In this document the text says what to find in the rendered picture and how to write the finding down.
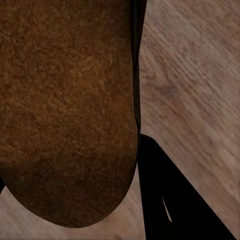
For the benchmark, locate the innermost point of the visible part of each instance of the sandal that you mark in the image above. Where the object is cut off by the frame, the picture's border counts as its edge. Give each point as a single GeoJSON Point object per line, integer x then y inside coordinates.
{"type": "Point", "coordinates": [70, 113]}

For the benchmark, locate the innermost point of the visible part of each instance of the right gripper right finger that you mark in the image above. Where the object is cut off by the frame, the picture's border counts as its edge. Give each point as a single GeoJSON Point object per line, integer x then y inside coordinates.
{"type": "Point", "coordinates": [172, 207]}

